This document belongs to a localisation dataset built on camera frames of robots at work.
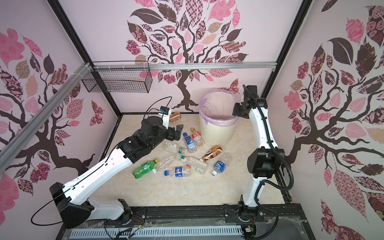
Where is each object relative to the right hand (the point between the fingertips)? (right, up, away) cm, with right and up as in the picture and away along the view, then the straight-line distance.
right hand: (238, 109), depth 86 cm
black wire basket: (-88, +22, +14) cm, 92 cm away
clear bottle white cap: (-46, -34, +5) cm, 57 cm away
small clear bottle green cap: (-40, -24, +9) cm, 47 cm away
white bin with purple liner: (-14, -7, -8) cm, 17 cm away
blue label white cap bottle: (-11, -33, 0) cm, 35 cm away
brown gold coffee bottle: (-14, -26, +7) cm, 31 cm away
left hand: (-36, -9, -15) cm, 40 cm away
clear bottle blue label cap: (-28, -24, +9) cm, 38 cm away
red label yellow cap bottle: (-24, -17, +17) cm, 35 cm away
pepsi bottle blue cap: (-36, -36, -2) cm, 51 cm away
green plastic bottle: (-56, -35, 0) cm, 66 cm away
